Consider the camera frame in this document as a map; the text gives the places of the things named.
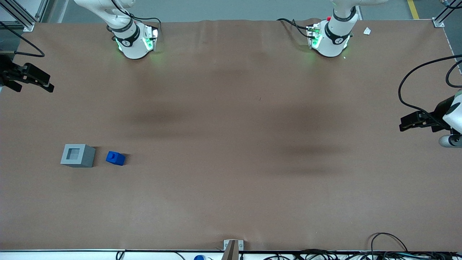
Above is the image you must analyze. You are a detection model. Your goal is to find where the aluminium frame post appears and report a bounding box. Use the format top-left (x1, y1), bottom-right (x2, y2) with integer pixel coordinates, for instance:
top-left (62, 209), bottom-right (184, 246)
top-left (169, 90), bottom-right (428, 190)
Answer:
top-left (0, 0), bottom-right (49, 33)
top-left (432, 0), bottom-right (462, 28)

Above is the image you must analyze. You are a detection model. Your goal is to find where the yellow floor tape strip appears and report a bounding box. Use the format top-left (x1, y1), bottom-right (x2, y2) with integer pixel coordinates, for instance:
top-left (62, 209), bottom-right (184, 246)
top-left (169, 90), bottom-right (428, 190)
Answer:
top-left (407, 0), bottom-right (421, 20)

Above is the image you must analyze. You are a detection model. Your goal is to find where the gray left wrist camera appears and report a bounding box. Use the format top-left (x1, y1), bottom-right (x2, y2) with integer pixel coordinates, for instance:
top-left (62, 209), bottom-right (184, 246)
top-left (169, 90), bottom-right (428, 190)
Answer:
top-left (438, 134), bottom-right (462, 148)

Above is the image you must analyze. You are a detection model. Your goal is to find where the long black left gripper cable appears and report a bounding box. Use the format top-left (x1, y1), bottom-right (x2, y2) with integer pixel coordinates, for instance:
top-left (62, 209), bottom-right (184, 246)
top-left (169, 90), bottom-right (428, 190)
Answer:
top-left (398, 54), bottom-right (462, 121)

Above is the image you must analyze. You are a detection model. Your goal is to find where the black cable bundle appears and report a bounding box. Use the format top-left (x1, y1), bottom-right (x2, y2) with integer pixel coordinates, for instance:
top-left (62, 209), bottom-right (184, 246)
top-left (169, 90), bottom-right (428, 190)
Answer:
top-left (265, 248), bottom-right (462, 260)

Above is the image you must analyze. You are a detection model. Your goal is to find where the gray cube base with hole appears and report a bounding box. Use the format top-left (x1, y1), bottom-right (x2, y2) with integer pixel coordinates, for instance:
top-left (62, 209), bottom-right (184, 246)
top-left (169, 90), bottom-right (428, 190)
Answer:
top-left (60, 144), bottom-right (96, 168)

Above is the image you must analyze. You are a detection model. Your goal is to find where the black left arm base cable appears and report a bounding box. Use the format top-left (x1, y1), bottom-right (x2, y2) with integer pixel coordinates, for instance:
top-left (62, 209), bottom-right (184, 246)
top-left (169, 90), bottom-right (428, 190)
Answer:
top-left (277, 18), bottom-right (311, 39)

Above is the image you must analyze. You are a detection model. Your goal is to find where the metal bracket with post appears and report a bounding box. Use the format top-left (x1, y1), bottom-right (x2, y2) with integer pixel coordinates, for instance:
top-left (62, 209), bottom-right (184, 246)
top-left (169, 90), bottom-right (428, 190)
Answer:
top-left (222, 239), bottom-right (244, 260)

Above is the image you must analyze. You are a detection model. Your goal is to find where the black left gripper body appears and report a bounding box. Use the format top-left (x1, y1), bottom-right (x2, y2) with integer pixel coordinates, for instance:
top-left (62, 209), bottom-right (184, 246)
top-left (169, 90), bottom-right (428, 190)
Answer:
top-left (430, 96), bottom-right (454, 133)

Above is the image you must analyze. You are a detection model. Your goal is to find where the short black left arm cable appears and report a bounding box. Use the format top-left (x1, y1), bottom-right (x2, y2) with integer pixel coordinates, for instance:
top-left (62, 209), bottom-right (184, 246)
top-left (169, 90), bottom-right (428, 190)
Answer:
top-left (445, 60), bottom-right (462, 88)

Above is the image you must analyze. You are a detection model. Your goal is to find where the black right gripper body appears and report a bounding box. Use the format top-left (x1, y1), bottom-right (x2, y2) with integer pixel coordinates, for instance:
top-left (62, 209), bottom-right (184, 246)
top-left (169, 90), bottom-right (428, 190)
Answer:
top-left (0, 54), bottom-right (26, 86)

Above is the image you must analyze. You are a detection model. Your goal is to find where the black looped cable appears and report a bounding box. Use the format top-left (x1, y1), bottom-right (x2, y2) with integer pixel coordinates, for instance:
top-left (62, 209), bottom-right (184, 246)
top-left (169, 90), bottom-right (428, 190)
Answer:
top-left (370, 233), bottom-right (409, 253)

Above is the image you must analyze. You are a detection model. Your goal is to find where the paper table cover sheet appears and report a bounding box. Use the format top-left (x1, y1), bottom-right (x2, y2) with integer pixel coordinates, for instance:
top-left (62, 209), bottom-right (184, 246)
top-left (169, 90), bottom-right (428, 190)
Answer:
top-left (0, 18), bottom-right (462, 252)

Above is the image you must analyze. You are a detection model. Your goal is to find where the blue plastic insert part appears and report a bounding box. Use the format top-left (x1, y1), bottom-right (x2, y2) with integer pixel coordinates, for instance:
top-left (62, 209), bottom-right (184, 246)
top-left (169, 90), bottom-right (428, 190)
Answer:
top-left (106, 151), bottom-right (126, 166)

